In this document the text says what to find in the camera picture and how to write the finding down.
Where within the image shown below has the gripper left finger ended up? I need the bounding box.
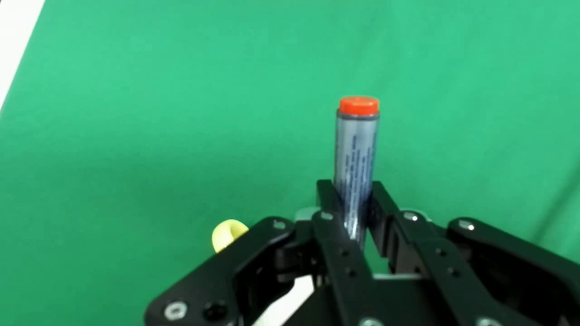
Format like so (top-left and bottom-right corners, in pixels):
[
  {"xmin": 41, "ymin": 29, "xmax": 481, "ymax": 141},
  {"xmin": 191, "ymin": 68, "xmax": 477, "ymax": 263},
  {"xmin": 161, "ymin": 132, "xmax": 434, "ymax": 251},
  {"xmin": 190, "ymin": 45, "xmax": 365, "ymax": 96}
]
[{"xmin": 144, "ymin": 179, "xmax": 379, "ymax": 326}]

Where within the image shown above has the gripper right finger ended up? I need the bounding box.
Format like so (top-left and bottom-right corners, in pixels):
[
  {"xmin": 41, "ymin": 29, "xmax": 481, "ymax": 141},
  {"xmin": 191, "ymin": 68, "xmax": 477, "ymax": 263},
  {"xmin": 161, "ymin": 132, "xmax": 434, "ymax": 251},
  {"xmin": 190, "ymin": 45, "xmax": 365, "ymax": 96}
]
[{"xmin": 368, "ymin": 181, "xmax": 580, "ymax": 326}]

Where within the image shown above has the grey marker with red end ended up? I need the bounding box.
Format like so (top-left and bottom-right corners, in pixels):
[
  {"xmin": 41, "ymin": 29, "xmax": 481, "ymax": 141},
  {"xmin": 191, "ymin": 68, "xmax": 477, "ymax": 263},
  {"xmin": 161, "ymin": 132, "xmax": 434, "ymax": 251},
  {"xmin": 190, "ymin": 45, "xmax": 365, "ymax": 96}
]
[{"xmin": 333, "ymin": 96, "xmax": 381, "ymax": 250}]

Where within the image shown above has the yellow mug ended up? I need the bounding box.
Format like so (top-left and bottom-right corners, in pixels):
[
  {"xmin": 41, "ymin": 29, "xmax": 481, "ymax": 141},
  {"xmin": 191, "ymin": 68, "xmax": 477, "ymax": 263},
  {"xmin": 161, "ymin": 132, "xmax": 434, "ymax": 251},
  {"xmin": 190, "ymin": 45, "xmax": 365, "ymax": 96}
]
[{"xmin": 212, "ymin": 220, "xmax": 249, "ymax": 254}]

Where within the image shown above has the green cloth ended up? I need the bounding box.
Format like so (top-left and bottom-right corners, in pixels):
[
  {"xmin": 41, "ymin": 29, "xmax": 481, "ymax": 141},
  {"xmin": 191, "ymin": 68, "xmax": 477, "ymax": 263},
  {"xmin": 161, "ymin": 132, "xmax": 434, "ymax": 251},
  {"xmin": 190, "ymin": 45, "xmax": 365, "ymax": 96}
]
[{"xmin": 0, "ymin": 0, "xmax": 580, "ymax": 326}]

